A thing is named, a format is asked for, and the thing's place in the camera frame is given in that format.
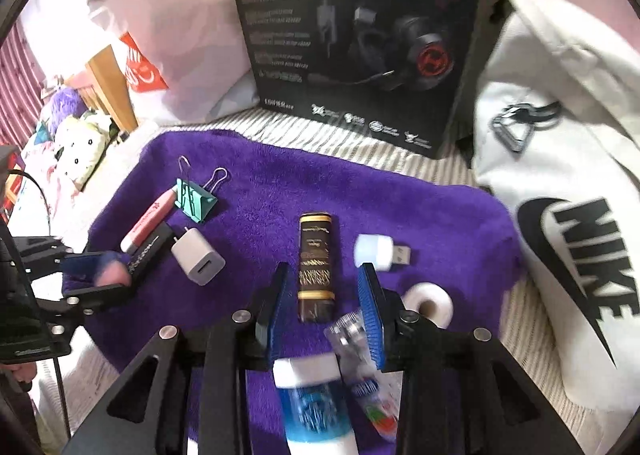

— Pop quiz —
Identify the pink blue round object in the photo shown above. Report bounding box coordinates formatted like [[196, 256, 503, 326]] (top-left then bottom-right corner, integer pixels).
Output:
[[94, 260, 131, 287]]

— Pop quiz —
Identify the clear plastic swab bottle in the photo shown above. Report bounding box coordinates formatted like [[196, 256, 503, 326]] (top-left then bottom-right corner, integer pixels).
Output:
[[324, 312, 402, 441]]

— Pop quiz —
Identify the white tape roll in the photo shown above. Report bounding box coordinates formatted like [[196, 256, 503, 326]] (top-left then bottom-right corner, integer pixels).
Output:
[[402, 283, 454, 329]]

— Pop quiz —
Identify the black pen-shaped stick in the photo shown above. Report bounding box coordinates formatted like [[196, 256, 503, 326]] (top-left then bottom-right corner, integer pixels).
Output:
[[127, 222, 175, 283]]

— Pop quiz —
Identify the pink white tube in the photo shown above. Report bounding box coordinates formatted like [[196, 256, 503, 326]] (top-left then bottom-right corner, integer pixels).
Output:
[[120, 189, 177, 255]]

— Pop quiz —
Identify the white USB charger cube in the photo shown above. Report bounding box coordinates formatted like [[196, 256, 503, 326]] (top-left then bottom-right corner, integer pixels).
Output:
[[171, 227, 226, 286]]

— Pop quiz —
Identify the white blue cylindrical bottle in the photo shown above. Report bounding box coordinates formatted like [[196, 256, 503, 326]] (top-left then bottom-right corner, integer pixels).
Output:
[[272, 353, 359, 455]]

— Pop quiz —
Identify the teal binder clip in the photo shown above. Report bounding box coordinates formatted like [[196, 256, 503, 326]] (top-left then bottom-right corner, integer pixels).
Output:
[[174, 155, 230, 223]]

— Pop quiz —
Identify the black gold rectangular box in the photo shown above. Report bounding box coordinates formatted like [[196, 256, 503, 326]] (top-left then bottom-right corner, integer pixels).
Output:
[[297, 212, 336, 323]]

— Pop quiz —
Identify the white USB plug light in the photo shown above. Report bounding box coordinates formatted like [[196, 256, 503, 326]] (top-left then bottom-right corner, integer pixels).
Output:
[[354, 234, 411, 272]]

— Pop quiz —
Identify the person's hand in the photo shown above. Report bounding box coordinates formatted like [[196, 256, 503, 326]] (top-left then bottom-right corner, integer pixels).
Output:
[[1, 362, 37, 392]]

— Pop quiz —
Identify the plush toys pile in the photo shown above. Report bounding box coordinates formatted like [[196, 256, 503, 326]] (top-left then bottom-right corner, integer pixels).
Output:
[[9, 87, 117, 235]]

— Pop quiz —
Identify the purple towel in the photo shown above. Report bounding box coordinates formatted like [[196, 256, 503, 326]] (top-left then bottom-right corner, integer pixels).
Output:
[[86, 131, 520, 369]]

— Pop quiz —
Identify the wooden furniture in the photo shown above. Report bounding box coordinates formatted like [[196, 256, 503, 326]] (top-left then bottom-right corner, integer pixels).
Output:
[[64, 46, 138, 134]]

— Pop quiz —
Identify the grey Nike bag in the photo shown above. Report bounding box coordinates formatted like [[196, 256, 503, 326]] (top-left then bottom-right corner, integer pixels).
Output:
[[473, 0, 639, 412]]

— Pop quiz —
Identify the grey carabiner clip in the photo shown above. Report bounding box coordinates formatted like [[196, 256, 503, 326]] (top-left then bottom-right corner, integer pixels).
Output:
[[490, 102, 563, 155]]

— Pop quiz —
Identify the white Miniso plastic bag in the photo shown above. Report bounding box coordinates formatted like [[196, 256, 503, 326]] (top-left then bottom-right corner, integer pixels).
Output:
[[87, 0, 258, 126]]

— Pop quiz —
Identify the black headphone box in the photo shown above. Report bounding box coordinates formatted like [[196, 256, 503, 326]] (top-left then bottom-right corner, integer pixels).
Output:
[[235, 0, 480, 158]]

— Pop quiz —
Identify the black cable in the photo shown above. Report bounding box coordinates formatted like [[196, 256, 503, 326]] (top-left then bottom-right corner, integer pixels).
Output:
[[4, 169, 72, 441]]

